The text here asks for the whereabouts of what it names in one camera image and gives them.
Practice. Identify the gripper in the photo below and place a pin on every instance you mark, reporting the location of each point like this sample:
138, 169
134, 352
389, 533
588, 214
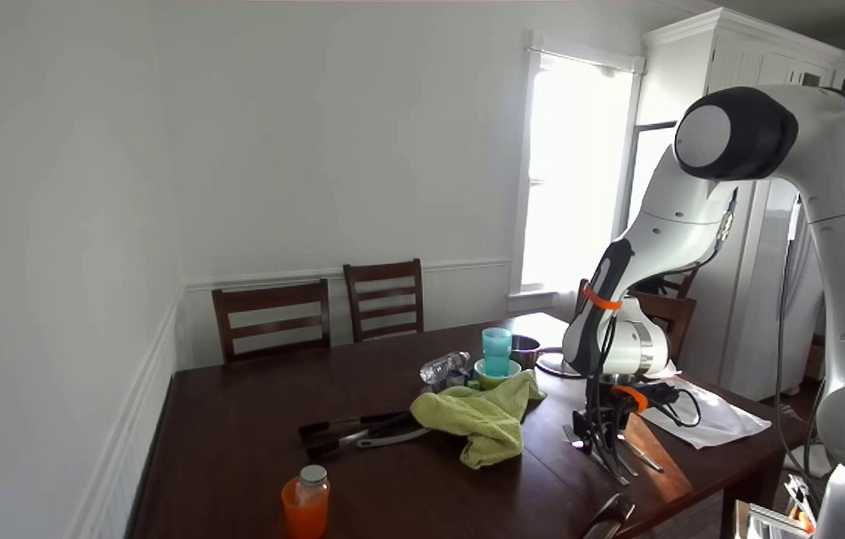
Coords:
605, 397

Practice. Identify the silver fork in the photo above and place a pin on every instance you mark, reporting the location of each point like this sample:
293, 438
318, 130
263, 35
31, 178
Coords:
575, 436

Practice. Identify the large silver spoon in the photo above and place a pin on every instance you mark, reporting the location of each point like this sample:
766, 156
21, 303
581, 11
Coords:
643, 454

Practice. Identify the dark wooden chair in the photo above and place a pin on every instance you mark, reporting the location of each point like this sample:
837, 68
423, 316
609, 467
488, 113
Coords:
385, 299
665, 314
680, 283
272, 318
609, 518

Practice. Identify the round plate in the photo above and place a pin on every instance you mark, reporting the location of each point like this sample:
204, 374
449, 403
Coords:
553, 367

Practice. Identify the green cloth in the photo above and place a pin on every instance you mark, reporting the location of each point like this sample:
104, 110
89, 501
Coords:
486, 419

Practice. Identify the metal saucepan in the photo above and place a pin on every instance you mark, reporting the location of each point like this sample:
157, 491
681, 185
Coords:
525, 350

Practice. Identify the white paper sheet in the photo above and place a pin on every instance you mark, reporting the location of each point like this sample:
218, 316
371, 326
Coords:
714, 419

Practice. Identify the green bowl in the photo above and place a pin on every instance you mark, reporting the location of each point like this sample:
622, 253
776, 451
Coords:
483, 372

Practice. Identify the teal plastic cup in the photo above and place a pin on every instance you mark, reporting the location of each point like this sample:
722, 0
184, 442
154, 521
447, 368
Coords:
497, 350

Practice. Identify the clear plastic water bottle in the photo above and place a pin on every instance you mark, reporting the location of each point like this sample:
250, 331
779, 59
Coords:
443, 367

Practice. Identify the white refrigerator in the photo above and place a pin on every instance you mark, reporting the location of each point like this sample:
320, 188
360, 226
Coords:
770, 314

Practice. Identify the black and silver tongs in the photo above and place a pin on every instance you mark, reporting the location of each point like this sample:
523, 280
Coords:
362, 433

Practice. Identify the window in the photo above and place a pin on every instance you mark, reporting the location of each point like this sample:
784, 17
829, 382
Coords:
575, 172

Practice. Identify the small bottle with grey cap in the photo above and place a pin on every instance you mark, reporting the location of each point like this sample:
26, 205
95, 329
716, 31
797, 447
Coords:
312, 486

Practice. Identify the orange plastic cup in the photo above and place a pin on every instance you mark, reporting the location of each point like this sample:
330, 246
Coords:
304, 515

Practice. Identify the white cabinet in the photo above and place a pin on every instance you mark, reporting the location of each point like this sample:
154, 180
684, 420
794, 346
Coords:
736, 52

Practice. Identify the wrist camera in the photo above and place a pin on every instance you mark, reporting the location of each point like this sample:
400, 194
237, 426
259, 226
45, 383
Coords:
654, 393

